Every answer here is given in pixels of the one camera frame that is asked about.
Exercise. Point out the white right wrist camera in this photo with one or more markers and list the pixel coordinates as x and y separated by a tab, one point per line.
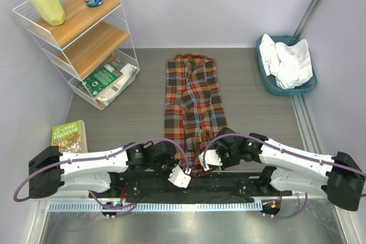
210	158

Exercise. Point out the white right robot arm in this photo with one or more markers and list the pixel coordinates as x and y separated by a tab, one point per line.
338	178

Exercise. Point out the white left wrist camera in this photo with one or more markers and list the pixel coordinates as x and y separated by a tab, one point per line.
178	178

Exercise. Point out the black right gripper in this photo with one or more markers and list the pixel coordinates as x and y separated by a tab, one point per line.
225	164

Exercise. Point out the white booklet on shelf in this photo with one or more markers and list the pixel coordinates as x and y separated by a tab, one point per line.
129	73

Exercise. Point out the yellow faceted cup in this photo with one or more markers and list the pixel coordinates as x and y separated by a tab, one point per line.
51	11

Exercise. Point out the aluminium rail frame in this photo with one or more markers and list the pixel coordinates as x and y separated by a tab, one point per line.
301	220

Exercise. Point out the red brown plaid shirt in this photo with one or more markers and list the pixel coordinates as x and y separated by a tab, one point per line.
193	112

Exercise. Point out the green treehouse book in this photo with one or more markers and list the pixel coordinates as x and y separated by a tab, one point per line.
70	137

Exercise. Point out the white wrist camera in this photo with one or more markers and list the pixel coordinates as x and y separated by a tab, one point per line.
210	158
178	178

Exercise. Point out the teal plastic basket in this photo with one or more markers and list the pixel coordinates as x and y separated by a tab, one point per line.
269	82

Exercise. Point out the white shirts in basket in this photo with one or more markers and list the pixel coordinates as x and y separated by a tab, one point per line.
290	65

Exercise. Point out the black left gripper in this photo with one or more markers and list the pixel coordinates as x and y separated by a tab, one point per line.
174	162

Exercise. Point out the white wire wooden shelf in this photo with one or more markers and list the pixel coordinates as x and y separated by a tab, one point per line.
89	38

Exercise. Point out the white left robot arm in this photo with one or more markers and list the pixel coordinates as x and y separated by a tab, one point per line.
53	171

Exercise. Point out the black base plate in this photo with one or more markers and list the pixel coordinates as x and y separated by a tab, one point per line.
217	187

